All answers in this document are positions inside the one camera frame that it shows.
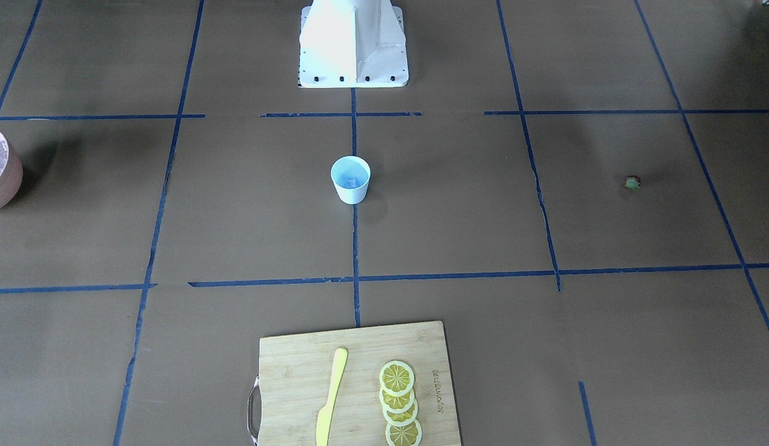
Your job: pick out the red strawberry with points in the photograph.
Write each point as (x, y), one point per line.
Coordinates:
(632, 182)

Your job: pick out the clear ice cube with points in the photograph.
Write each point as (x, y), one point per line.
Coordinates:
(351, 181)

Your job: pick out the light blue cup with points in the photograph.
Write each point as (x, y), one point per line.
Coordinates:
(351, 165)

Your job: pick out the lemon slice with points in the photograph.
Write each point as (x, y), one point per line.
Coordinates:
(402, 418)
(407, 435)
(396, 378)
(396, 403)

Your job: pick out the wooden cutting board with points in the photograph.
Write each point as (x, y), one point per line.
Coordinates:
(292, 384)

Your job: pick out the yellow plastic knife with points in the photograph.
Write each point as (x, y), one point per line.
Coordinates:
(325, 414)

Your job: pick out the pink bowl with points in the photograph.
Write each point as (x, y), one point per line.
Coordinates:
(11, 180)

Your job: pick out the white camera pole base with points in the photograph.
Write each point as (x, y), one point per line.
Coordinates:
(352, 44)

